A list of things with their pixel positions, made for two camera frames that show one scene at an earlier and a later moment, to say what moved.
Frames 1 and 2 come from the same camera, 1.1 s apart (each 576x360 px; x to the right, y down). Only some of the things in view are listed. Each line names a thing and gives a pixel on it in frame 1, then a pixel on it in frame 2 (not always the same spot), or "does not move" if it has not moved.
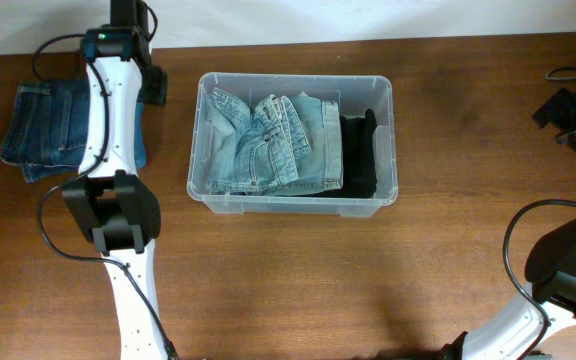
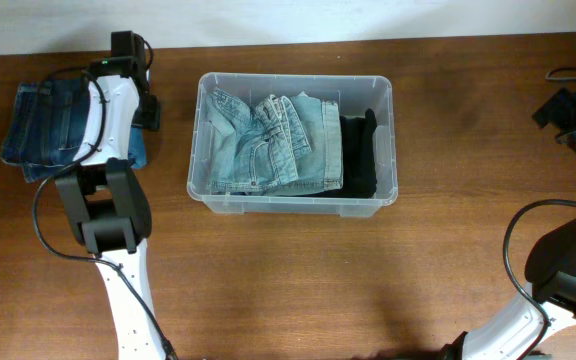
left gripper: x=155 y=85 → x=147 y=113
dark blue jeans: x=46 y=128 does not move
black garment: x=359 y=149 does not move
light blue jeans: x=279 y=145 does not move
